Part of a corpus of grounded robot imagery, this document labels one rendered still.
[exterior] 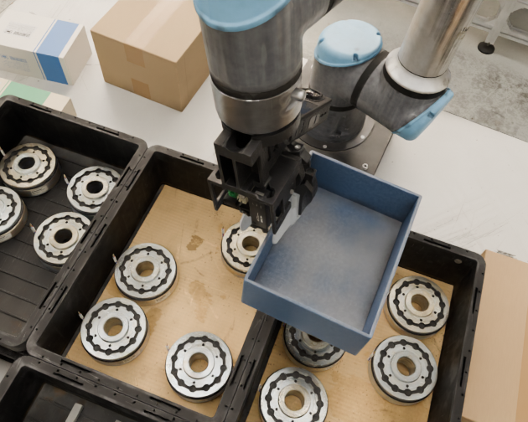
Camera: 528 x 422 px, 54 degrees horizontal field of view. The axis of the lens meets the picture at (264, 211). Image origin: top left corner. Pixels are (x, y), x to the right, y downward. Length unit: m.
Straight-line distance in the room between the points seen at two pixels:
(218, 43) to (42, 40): 1.04
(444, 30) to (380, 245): 0.36
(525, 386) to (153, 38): 0.99
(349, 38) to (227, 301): 0.52
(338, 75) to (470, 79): 1.66
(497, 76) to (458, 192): 1.47
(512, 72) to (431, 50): 1.86
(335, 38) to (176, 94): 0.43
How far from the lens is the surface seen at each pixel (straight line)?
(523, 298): 1.00
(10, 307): 0.97
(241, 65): 0.39
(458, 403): 0.81
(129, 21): 1.29
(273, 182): 0.49
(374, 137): 1.16
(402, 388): 0.86
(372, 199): 0.70
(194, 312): 0.89
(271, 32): 0.37
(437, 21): 0.87
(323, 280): 0.66
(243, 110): 0.42
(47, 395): 0.90
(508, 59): 2.80
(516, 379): 0.94
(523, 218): 1.29
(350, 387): 0.88
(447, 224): 1.21
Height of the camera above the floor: 1.67
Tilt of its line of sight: 59 degrees down
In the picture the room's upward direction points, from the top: 6 degrees clockwise
